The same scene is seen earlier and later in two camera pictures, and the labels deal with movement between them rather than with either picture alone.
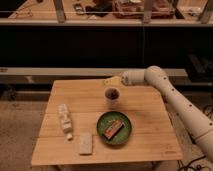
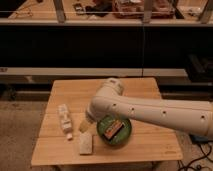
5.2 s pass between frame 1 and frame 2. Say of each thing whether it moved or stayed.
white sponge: stayed
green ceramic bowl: stayed
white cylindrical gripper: moved
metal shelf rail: stayed
